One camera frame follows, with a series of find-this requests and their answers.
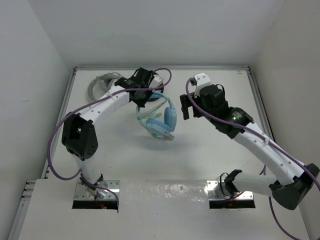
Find grey white headphones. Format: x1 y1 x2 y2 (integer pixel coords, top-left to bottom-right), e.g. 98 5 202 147
87 72 123 102

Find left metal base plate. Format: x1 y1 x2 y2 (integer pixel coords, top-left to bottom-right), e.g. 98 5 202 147
74 179 120 201

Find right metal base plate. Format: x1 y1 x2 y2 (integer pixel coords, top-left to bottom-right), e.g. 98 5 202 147
206 180 254 201

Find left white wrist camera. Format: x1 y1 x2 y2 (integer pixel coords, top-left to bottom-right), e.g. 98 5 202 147
149 74 164 88

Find metal base plate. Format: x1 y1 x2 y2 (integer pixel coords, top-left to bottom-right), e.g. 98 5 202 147
74 179 120 201
206 180 254 201

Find white front cover board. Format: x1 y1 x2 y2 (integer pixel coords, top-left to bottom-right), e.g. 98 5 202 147
19 179 287 240

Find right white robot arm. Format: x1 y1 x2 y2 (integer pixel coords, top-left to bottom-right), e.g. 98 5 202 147
179 84 320 210

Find light blue headphones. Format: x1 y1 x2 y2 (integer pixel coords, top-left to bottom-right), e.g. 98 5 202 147
135 95 177 141

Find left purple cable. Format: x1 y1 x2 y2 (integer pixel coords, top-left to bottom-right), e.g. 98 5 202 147
46 67 173 208

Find green headphone cable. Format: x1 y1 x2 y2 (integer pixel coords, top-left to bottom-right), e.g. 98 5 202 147
136 97 176 141

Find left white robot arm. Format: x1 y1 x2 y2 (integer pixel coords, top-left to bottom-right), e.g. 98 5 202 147
61 67 163 185

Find black headphones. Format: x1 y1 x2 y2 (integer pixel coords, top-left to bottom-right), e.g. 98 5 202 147
147 85 165 103

